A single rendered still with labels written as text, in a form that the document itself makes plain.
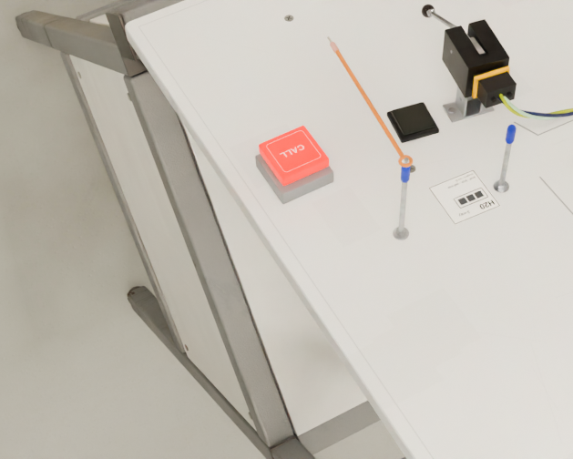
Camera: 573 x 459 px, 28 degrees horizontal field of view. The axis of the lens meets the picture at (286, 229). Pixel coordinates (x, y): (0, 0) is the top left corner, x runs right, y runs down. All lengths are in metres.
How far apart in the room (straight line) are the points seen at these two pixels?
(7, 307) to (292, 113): 1.16
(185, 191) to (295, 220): 0.34
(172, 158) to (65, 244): 0.85
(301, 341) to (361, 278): 0.47
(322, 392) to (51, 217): 0.83
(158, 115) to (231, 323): 0.28
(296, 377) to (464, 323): 0.53
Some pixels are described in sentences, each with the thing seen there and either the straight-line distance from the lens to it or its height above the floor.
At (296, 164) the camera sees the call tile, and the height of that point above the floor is 1.13.
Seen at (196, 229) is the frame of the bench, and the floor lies 0.80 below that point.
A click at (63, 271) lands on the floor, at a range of 2.21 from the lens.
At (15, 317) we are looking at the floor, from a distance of 2.22.
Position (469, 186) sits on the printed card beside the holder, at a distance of 1.10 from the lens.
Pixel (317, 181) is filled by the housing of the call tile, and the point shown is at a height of 1.13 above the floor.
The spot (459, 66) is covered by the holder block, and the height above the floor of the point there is 1.16.
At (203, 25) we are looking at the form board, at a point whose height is 0.91.
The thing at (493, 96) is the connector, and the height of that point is 1.19.
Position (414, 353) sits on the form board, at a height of 1.28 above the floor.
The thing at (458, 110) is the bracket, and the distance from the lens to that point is 1.16.
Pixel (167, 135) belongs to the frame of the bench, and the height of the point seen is 0.80.
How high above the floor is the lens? 2.10
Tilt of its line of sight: 65 degrees down
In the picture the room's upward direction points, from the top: 120 degrees clockwise
